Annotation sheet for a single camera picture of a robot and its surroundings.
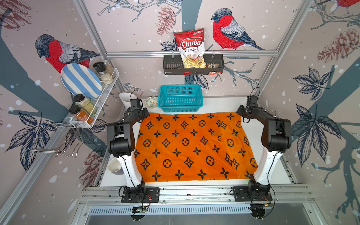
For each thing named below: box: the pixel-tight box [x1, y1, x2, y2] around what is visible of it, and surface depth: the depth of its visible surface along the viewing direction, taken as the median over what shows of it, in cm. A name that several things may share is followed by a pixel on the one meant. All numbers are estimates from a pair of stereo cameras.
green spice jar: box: [71, 93, 97, 116], surface depth 66 cm
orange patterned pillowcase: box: [134, 112, 263, 183], surface depth 92 cm
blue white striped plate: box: [60, 63, 103, 99], surface depth 73 cm
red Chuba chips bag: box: [173, 27, 207, 69], surface depth 83 cm
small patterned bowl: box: [144, 96, 158, 109], surface depth 117 cm
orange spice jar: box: [68, 105, 95, 126], surface depth 62 cm
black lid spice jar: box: [92, 61, 114, 85], surface depth 83 cm
